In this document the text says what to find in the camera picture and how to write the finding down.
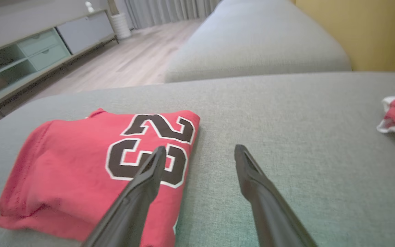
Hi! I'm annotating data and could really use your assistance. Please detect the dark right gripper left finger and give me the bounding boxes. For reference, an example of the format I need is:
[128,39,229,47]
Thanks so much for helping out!
[81,146,167,247]

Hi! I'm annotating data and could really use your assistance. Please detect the white ribbed plant pot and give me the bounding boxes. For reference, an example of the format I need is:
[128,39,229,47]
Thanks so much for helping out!
[110,13,132,39]

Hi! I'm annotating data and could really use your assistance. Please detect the narrow grey sofa seat cushion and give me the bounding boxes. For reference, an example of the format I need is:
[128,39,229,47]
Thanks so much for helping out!
[165,0,352,83]

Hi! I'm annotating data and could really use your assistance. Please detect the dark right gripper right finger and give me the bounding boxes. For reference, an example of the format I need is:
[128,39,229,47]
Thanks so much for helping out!
[234,144,318,247]

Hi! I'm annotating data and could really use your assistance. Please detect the grey and green TV cabinet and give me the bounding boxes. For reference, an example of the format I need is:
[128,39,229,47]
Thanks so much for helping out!
[0,10,120,119]

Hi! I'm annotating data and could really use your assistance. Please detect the grey pleated curtain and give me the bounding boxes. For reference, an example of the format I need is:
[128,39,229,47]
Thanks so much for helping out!
[125,0,223,30]

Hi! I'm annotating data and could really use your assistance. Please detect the red jersey shirt number 23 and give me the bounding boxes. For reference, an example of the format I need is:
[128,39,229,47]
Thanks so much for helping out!
[0,108,201,247]

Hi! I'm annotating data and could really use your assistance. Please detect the yellow sofa back cushion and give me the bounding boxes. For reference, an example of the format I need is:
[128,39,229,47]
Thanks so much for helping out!
[295,0,395,73]

